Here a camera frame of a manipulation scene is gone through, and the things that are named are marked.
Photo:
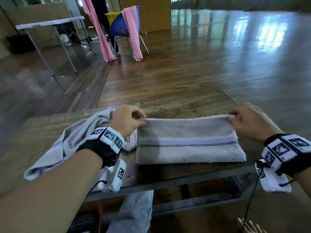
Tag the person's left hand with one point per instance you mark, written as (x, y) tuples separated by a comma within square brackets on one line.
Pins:
[(125, 121)]

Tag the person's right hand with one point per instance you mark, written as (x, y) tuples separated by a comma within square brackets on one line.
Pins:
[(255, 123)]

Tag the light grey smooth towel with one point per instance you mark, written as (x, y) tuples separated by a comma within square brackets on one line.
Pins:
[(73, 138)]

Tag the grey terry towel checkered stripe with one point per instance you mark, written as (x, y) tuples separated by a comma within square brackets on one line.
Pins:
[(189, 131)]

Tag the person's right forearm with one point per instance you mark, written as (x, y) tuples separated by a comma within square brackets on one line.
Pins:
[(303, 185)]

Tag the person's bare foot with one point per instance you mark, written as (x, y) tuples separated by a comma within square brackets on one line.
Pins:
[(250, 226)]

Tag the yellow plastic basket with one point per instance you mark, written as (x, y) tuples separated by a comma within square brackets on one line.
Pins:
[(112, 18)]

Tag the black left wrist marker band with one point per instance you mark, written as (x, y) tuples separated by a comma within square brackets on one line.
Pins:
[(102, 148)]

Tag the white power strip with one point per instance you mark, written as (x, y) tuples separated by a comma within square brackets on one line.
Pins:
[(95, 38)]

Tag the pink cloth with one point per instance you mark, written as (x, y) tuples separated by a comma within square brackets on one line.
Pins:
[(99, 33), (132, 31)]

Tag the blue chair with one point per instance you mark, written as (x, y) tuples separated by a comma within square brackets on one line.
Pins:
[(119, 26)]

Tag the white floor fan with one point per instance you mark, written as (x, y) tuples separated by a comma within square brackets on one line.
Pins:
[(64, 39)]

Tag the yellow wooden door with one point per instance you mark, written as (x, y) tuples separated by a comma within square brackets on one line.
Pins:
[(150, 14)]

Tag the grey folding table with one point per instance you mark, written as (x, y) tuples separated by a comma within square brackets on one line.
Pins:
[(48, 22)]

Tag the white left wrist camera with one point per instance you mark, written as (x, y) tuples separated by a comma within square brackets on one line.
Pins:
[(113, 177)]

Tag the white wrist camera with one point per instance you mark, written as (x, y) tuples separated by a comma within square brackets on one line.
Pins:
[(113, 177), (271, 181)]

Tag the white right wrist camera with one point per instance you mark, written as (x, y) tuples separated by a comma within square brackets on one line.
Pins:
[(271, 181)]

